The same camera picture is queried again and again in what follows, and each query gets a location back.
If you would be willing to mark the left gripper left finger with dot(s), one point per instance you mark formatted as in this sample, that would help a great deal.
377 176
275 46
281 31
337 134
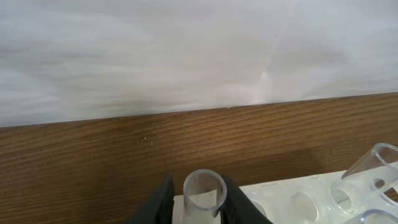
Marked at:
158 207

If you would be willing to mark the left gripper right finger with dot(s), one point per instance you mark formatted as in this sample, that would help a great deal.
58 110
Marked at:
237 208

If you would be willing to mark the clear test tube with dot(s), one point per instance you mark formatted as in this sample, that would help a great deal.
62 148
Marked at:
363 169
189 199

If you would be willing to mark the white test tube rack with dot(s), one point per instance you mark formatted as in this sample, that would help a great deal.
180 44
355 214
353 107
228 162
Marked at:
280 199

